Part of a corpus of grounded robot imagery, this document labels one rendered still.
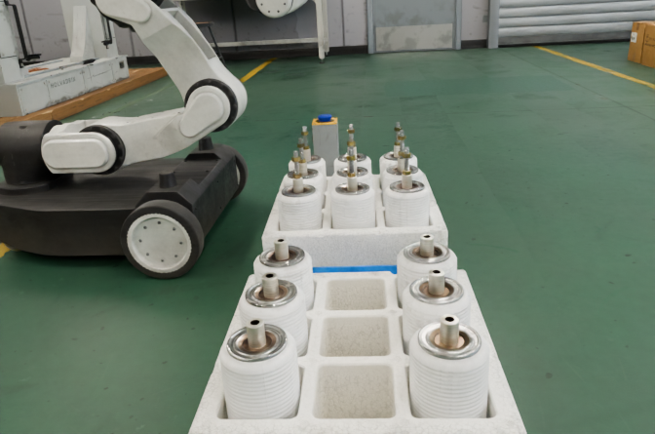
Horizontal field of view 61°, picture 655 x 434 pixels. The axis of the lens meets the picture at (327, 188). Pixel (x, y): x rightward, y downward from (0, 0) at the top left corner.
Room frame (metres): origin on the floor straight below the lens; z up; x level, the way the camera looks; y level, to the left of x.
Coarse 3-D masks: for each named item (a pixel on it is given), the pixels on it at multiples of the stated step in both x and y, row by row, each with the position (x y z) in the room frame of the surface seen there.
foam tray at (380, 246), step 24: (432, 192) 1.27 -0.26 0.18; (384, 216) 1.17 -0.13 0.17; (432, 216) 1.12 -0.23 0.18; (264, 240) 1.06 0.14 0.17; (288, 240) 1.06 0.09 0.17; (312, 240) 1.06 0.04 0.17; (336, 240) 1.05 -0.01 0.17; (360, 240) 1.05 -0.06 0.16; (384, 240) 1.05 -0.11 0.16; (408, 240) 1.04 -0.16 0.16; (312, 264) 1.06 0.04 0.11; (336, 264) 1.05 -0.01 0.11; (360, 264) 1.05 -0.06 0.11; (384, 264) 1.05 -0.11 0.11
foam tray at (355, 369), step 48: (336, 288) 0.86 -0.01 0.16; (384, 288) 0.85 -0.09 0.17; (336, 336) 0.74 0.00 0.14; (384, 336) 0.74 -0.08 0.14; (336, 384) 0.63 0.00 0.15; (384, 384) 0.62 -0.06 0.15; (192, 432) 0.52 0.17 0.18; (240, 432) 0.51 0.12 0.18; (288, 432) 0.51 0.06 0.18; (336, 432) 0.50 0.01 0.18; (384, 432) 0.50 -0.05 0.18; (432, 432) 0.49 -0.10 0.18; (480, 432) 0.49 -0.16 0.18
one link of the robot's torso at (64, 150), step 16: (64, 128) 1.53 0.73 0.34; (80, 128) 1.60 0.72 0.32; (48, 144) 1.46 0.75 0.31; (64, 144) 1.46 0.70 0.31; (80, 144) 1.45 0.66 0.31; (96, 144) 1.45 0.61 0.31; (112, 144) 1.46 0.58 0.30; (48, 160) 1.46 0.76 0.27; (64, 160) 1.46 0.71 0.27; (80, 160) 1.45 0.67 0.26; (96, 160) 1.45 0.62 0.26; (112, 160) 1.45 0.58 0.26
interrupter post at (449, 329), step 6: (444, 318) 0.57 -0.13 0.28; (450, 318) 0.57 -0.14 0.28; (456, 318) 0.57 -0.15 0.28; (444, 324) 0.56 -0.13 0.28; (450, 324) 0.56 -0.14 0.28; (456, 324) 0.56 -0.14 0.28; (444, 330) 0.56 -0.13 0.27; (450, 330) 0.56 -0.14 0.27; (456, 330) 0.56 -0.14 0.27; (444, 336) 0.56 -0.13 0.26; (450, 336) 0.56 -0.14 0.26; (456, 336) 0.56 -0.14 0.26; (444, 342) 0.56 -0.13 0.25; (450, 342) 0.56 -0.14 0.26; (456, 342) 0.56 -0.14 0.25
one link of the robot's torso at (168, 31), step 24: (96, 0) 1.45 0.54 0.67; (120, 0) 1.45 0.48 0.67; (144, 0) 1.45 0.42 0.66; (168, 0) 1.59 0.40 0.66; (144, 24) 1.45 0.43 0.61; (168, 24) 1.44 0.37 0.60; (192, 24) 1.56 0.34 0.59; (168, 48) 1.47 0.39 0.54; (192, 48) 1.47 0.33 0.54; (168, 72) 1.47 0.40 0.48; (192, 72) 1.47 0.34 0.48; (216, 72) 1.47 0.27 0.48; (240, 96) 1.49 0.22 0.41
